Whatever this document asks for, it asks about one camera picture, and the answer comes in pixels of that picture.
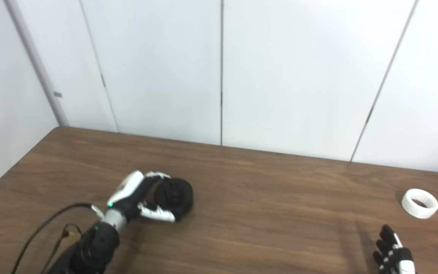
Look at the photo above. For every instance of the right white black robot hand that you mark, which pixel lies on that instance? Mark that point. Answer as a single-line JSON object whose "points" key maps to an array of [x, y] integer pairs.
{"points": [[394, 260]]}

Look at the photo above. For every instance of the round black plastic part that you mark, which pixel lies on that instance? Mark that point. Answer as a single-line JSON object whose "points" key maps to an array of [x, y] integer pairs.
{"points": [[179, 198]]}

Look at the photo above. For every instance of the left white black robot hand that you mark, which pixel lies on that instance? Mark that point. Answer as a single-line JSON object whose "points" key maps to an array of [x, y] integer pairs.
{"points": [[126, 190]]}

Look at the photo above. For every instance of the grey wall corner post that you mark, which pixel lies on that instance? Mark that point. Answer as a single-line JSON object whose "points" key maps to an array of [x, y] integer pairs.
{"points": [[36, 64]]}

